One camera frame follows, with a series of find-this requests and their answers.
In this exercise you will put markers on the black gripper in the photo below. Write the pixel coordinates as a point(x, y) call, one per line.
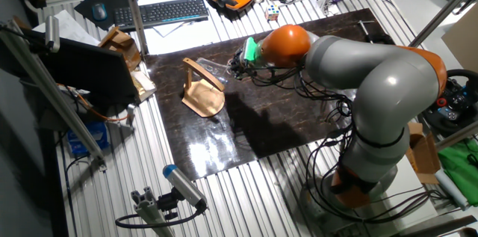
point(239, 63)

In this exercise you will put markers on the clear glass cup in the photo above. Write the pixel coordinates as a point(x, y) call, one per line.
point(211, 67)

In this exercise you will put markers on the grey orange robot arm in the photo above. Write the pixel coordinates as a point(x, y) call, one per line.
point(392, 80)

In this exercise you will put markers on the wooden cup rack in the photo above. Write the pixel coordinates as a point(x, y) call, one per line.
point(203, 104)

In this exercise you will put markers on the white desk board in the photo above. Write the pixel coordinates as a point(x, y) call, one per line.
point(179, 42)

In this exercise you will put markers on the colourful puzzle cube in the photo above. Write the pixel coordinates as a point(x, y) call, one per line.
point(272, 12)

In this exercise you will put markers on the dark marble pattern mat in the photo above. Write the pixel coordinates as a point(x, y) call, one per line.
point(179, 136)

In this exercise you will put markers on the black computer keyboard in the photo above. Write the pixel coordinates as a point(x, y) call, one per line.
point(164, 12)

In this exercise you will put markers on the white gold packet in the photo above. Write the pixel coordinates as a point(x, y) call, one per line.
point(143, 85)

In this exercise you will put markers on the silver metal rod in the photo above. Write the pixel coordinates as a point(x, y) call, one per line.
point(365, 28)

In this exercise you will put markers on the blue computer mouse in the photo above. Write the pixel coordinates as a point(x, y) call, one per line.
point(99, 12)

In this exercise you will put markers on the black flat monitor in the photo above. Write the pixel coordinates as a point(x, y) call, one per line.
point(86, 69)

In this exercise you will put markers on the blue packet box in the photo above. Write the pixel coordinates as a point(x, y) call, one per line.
point(89, 138)

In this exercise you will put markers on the aluminium profile stand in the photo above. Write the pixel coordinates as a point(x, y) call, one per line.
point(149, 211)

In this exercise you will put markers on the white paper sheet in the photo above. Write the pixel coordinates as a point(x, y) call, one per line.
point(67, 27)

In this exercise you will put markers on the open brown cardboard box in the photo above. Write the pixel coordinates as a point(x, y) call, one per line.
point(425, 154)

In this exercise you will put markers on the black steering wheel controller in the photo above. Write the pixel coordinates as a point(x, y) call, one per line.
point(453, 104)

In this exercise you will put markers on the brown cardboard panel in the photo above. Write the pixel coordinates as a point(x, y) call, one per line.
point(463, 42)

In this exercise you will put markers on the green cloth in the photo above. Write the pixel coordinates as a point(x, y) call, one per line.
point(459, 166)

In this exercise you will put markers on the white rolled sheet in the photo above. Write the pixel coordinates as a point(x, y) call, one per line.
point(452, 190)

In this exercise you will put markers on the green wrist mount plate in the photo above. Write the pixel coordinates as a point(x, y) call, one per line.
point(252, 50)

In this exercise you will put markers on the aluminium frame post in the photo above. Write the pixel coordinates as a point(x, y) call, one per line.
point(132, 5)

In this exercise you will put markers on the silver camera with blue cap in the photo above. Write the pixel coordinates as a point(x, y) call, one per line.
point(183, 184)

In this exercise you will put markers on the aluminium frame bar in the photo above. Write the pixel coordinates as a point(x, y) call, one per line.
point(56, 95)
point(455, 136)
point(448, 5)

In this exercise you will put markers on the silver camera without cap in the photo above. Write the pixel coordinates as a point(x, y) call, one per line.
point(52, 33)

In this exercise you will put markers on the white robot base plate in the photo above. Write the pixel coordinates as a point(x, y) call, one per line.
point(414, 199)

